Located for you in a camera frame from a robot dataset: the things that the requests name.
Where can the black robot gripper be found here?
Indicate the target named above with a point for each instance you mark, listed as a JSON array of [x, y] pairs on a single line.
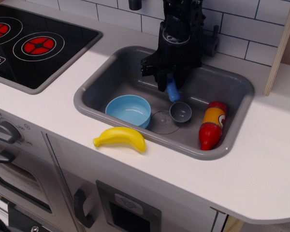
[[180, 48]]

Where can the blue handled grey spoon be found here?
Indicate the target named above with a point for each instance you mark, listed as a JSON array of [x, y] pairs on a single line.
[[180, 112]]

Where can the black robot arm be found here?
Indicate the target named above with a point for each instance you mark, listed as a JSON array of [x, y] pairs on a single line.
[[183, 10]]

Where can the light blue plastic bowl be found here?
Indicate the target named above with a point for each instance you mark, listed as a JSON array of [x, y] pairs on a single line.
[[130, 108]]

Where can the grey plastic sink basin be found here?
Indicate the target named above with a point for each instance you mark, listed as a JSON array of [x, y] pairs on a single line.
[[121, 75]]

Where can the dark grey toy faucet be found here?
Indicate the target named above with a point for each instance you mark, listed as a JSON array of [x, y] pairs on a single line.
[[211, 42]]

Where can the red yellow toy ketchup bottle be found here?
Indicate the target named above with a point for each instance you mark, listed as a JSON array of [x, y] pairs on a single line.
[[211, 128]]

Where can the yellow toy banana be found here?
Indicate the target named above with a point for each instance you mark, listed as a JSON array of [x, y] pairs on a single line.
[[121, 135]]

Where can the black toy stove top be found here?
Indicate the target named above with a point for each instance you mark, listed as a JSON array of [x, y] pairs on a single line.
[[35, 50]]

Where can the grey toy dispenser panel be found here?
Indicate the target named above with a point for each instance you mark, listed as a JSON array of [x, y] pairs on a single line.
[[127, 213]]

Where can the grey oven knob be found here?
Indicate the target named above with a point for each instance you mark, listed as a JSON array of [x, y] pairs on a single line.
[[8, 133]]

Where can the dark grey wall peg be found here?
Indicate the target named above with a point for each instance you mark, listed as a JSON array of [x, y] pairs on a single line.
[[135, 5]]

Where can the light wooden side post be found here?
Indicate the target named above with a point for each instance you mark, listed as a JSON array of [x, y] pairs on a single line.
[[278, 57]]

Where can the black cabinet door handle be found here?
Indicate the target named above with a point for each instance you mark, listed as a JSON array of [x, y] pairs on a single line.
[[79, 199]]

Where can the grey oven door handle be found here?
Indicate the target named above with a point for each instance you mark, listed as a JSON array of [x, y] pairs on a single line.
[[6, 157]]

